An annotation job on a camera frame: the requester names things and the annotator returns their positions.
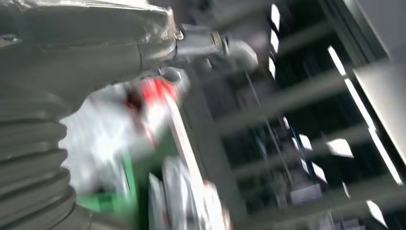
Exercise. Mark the white parcel with black print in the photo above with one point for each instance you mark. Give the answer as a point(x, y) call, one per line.
point(177, 196)

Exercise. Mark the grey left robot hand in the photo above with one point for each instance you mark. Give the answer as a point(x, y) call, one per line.
point(79, 47)

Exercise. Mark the white parcel with bright red print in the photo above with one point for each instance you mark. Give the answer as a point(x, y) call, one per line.
point(101, 143)

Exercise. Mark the green plastic crate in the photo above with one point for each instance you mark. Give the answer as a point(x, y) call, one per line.
point(104, 203)

